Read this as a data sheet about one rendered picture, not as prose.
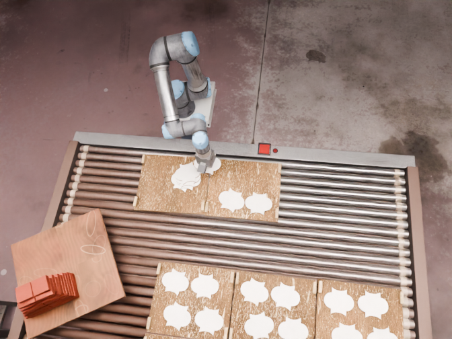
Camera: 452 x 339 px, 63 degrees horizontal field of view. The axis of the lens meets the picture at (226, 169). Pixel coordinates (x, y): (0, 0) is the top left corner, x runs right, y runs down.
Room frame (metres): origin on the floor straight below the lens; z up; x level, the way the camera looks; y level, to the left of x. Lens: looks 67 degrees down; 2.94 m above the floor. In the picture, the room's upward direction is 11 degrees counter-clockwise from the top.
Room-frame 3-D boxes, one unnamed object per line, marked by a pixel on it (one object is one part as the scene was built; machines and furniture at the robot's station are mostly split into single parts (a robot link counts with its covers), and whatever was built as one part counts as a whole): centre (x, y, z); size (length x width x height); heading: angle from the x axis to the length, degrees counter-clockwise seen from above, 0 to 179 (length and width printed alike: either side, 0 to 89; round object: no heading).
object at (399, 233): (0.60, 0.05, 0.90); 1.95 x 0.05 x 0.05; 73
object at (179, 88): (1.34, 0.19, 1.11); 0.13 x 0.12 x 0.14; 88
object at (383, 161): (1.00, -0.08, 0.89); 2.08 x 0.08 x 0.06; 73
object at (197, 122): (0.97, 0.11, 1.32); 0.11 x 0.11 x 0.08; 88
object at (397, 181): (0.88, -0.04, 0.90); 1.95 x 0.05 x 0.05; 73
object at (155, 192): (0.85, 0.32, 0.93); 0.41 x 0.35 x 0.02; 74
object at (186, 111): (1.34, 0.19, 0.99); 0.15 x 0.15 x 0.10
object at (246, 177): (0.73, -0.08, 0.93); 0.41 x 0.35 x 0.02; 73
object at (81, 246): (0.45, 0.91, 1.03); 0.50 x 0.50 x 0.02; 13
